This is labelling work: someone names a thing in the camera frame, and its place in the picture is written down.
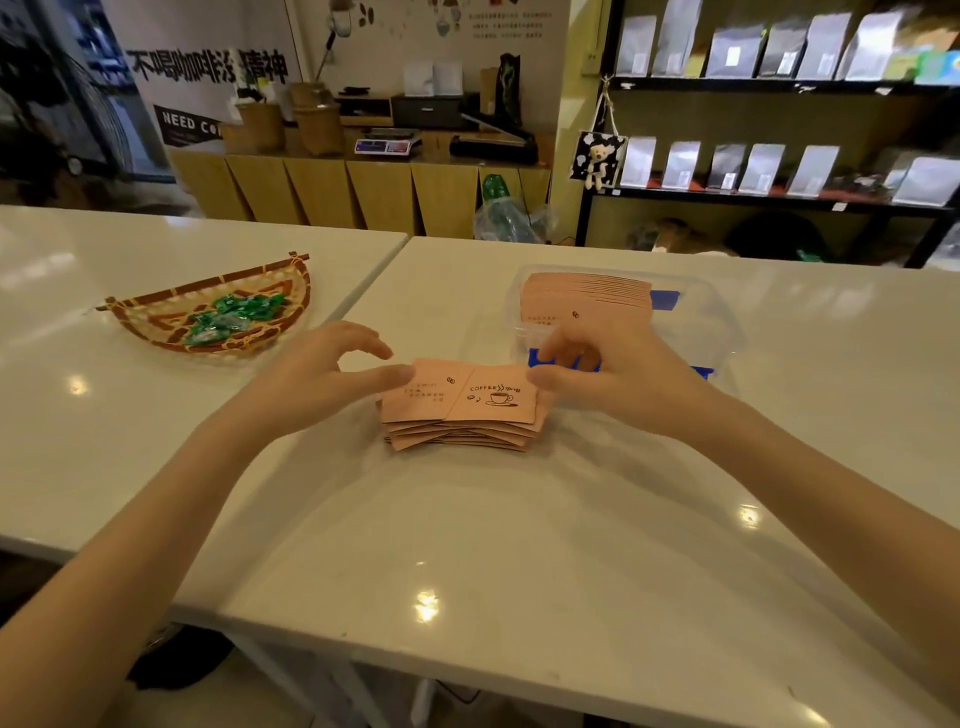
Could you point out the person's left forearm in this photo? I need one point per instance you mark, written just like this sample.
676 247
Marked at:
127 570

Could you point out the person's right hand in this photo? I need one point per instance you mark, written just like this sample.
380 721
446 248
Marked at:
637 386

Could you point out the black metal shelf unit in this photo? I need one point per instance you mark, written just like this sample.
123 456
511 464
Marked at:
750 199

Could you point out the plush bear cow-print charm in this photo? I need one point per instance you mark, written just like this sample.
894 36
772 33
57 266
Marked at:
598 161

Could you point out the person's left thumb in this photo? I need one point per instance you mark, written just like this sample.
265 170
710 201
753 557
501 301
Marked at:
379 380

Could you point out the white digital scale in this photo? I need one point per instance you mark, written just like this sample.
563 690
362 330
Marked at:
385 144

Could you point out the black drawer box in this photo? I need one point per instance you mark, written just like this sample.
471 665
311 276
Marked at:
431 111

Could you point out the person's right thumb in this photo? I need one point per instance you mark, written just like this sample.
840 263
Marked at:
559 381

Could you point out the stack of pink paper sleeves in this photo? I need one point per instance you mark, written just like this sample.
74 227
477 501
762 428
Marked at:
457 437
585 296

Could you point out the white poster with black lettering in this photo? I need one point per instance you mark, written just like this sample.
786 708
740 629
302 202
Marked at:
202 67

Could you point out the white pouch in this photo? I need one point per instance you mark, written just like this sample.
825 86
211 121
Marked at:
418 79
448 79

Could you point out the clear plastic container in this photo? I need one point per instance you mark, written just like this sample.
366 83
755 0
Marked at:
694 319

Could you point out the pile of green wrapped candies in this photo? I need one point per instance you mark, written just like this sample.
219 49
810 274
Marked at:
225 319

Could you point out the small wooden drawer box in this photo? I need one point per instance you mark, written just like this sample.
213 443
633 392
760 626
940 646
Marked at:
364 110

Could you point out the person's right forearm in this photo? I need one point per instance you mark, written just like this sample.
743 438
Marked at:
832 510

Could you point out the black heat sealer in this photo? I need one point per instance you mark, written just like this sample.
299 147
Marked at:
495 146

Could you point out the black coffee bag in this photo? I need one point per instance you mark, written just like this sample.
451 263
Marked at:
508 90

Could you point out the person's left hand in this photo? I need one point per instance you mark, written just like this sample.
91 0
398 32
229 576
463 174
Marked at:
307 390

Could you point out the green clear plastic bag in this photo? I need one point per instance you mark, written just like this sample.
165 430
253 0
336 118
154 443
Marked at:
506 214

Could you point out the woven bamboo basket tray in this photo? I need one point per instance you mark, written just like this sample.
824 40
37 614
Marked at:
161 319

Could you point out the green boxes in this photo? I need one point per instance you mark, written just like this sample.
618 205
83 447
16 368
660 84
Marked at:
926 66

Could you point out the row of silver pouches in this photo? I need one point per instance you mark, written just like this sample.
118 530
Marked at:
780 49
757 169

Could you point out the wooden counter cabinet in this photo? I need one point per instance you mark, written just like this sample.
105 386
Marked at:
375 195

